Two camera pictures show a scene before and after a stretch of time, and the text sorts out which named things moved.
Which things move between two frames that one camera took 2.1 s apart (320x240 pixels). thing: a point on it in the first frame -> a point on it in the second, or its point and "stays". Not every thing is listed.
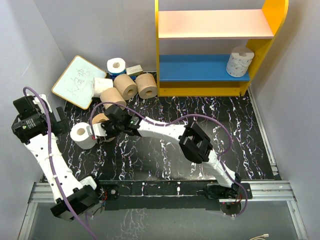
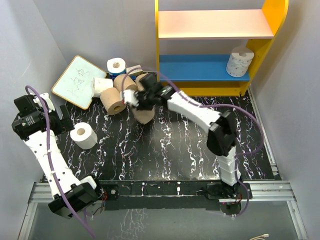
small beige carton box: (134, 70) stays
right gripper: (104, 126) -> (137, 99)
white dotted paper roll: (239, 61) stays
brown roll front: (100, 118) -> (144, 116)
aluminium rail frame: (279, 190) stays
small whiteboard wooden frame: (75, 83) stays
